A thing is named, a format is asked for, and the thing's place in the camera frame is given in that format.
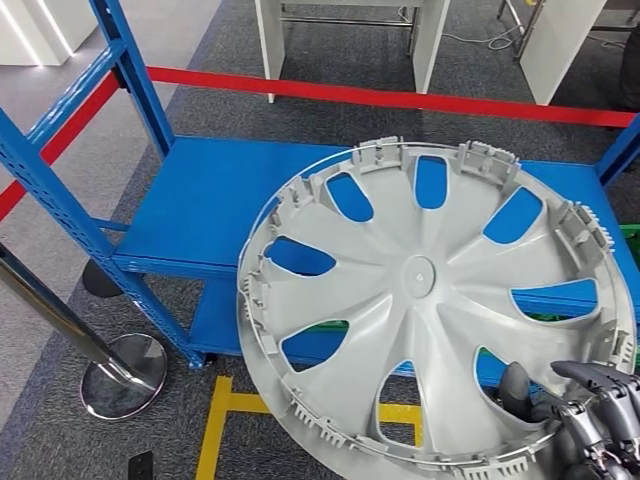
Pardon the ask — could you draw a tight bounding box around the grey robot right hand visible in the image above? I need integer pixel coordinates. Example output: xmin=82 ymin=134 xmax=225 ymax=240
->
xmin=497 ymin=359 xmax=640 ymax=480

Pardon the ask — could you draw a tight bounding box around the grey plastic wheel hubcap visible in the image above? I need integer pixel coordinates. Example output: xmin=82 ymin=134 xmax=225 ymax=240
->
xmin=236 ymin=135 xmax=638 ymax=480

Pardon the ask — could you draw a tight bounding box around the blue metal shelf rack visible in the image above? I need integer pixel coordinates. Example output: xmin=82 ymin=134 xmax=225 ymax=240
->
xmin=0 ymin=0 xmax=640 ymax=392

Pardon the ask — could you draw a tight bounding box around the white panel desk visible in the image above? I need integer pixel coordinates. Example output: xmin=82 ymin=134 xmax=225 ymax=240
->
xmin=519 ymin=0 xmax=608 ymax=106
xmin=254 ymin=0 xmax=452 ymax=105

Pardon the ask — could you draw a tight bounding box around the yellow floor tape square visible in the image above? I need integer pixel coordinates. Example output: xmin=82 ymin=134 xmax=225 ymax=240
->
xmin=195 ymin=375 xmax=423 ymax=480

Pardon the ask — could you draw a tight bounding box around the dark round stanchion base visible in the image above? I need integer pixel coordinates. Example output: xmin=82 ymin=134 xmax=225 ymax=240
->
xmin=81 ymin=258 xmax=125 ymax=299

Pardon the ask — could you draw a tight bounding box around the white lit display block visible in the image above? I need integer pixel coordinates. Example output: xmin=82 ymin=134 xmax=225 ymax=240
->
xmin=0 ymin=0 xmax=100 ymax=68

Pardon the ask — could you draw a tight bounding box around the white floor cable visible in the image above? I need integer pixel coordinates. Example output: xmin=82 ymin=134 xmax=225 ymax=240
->
xmin=441 ymin=21 xmax=526 ymax=52

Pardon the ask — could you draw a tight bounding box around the chrome stanchion post with base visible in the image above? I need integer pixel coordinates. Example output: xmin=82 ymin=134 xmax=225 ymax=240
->
xmin=0 ymin=241 xmax=168 ymax=422

